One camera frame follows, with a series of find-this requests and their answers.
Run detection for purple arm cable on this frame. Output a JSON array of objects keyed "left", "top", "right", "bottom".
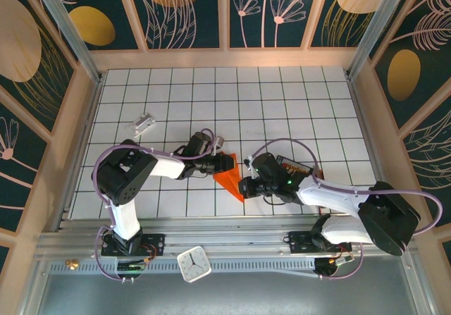
[
  {"left": 91, "top": 128, "right": 218, "bottom": 281},
  {"left": 252, "top": 138, "right": 444, "bottom": 280}
]

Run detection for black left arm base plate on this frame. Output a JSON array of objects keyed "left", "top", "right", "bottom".
[{"left": 101, "top": 233, "right": 166, "bottom": 257}]

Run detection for black charger board orange connectors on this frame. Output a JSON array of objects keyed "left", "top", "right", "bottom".
[{"left": 276, "top": 155, "right": 314, "bottom": 178}]

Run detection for white square alarm clock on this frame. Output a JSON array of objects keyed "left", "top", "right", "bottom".
[{"left": 175, "top": 245, "right": 213, "bottom": 284}]

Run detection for grey metal panel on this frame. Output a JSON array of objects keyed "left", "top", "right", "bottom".
[{"left": 19, "top": 254, "right": 436, "bottom": 315}]

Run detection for grey slotted cable duct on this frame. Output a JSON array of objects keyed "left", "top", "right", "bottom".
[{"left": 49, "top": 261, "right": 318, "bottom": 274}]

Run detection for aluminium corner post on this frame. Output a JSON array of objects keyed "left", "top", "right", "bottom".
[
  {"left": 347, "top": 0, "right": 412, "bottom": 80},
  {"left": 30, "top": 0, "right": 103, "bottom": 84}
]

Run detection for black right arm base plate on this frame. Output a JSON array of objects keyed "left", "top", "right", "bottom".
[{"left": 288, "top": 230, "right": 352, "bottom": 255}]

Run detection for orange paper sheet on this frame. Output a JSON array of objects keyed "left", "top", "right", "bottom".
[{"left": 213, "top": 152, "right": 247, "bottom": 203}]

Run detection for clear plastic bracket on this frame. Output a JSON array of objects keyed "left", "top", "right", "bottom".
[{"left": 125, "top": 112, "right": 157, "bottom": 139}]

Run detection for aluminium rail frame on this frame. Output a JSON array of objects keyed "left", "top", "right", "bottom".
[{"left": 35, "top": 216, "right": 416, "bottom": 259}]

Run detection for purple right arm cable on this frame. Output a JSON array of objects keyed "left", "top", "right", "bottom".
[{"left": 252, "top": 138, "right": 444, "bottom": 280}]

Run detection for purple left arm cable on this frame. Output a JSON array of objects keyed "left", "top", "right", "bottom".
[{"left": 91, "top": 128, "right": 218, "bottom": 281}]

